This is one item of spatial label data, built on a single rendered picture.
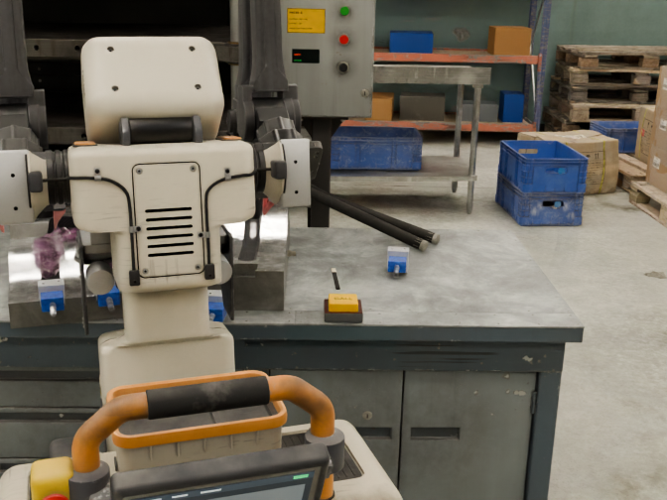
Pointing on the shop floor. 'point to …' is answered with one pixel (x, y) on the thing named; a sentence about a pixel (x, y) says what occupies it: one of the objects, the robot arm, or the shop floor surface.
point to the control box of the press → (329, 72)
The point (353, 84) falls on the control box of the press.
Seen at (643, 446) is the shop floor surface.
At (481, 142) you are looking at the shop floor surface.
